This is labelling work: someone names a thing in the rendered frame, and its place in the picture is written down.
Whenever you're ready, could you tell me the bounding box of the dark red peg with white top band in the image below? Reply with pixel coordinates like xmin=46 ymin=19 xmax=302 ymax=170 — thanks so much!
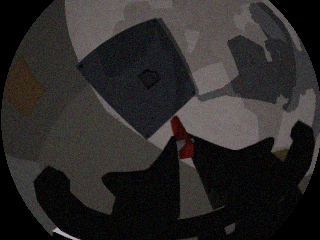
xmin=171 ymin=116 xmax=195 ymax=159

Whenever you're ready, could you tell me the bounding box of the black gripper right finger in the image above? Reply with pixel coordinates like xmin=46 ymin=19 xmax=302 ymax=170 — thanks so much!
xmin=188 ymin=133 xmax=275 ymax=209

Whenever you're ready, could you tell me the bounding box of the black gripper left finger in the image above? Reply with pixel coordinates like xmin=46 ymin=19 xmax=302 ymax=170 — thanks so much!
xmin=101 ymin=135 xmax=180 ymax=219

